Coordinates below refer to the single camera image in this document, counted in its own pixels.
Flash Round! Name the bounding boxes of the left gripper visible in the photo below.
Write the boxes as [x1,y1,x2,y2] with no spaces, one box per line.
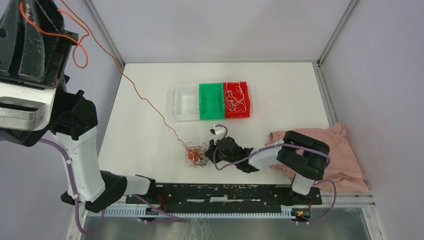
[0,0,83,104]

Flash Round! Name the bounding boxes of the orange cables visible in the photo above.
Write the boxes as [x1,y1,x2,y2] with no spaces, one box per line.
[19,0,188,148]

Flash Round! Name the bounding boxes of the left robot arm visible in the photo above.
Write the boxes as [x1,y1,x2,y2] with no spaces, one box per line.
[0,0,158,213]

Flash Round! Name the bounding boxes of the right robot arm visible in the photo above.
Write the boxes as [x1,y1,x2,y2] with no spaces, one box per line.
[205,130,331,204]

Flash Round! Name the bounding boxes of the red plastic bin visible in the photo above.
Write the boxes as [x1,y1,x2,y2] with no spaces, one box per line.
[223,81,251,119]

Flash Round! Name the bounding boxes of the green plastic bin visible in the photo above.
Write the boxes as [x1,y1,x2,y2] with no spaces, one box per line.
[198,82,225,120]

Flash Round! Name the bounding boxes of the clear plastic bin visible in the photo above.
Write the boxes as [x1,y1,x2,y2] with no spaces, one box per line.
[173,84,200,122]

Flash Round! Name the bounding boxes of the pink cloth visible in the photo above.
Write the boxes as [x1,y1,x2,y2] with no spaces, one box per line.
[266,122,370,194]

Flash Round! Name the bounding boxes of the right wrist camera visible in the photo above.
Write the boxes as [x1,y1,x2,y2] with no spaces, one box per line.
[209,124,228,142]

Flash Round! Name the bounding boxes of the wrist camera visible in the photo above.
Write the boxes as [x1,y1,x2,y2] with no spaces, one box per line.
[209,124,228,142]
[0,82,57,131]

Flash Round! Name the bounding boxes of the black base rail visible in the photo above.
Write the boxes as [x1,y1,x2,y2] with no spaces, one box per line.
[142,183,323,214]

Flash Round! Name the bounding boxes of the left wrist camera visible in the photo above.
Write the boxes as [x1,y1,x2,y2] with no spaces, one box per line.
[0,82,57,131]

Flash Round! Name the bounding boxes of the blue cable duct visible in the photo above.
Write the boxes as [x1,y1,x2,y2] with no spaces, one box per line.
[104,206,298,220]

